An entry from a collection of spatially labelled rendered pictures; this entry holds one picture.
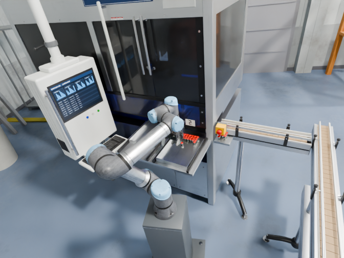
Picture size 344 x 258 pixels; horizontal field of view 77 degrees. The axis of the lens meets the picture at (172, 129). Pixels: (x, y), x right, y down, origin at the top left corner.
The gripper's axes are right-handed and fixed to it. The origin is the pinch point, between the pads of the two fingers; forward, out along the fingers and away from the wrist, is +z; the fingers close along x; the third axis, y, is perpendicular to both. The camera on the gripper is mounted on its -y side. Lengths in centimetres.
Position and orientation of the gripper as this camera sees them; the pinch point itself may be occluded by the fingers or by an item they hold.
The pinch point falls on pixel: (177, 143)
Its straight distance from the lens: 147.0
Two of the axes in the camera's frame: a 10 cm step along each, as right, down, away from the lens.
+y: -4.5, 5.6, -7.0
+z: 1.1, 8.1, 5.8
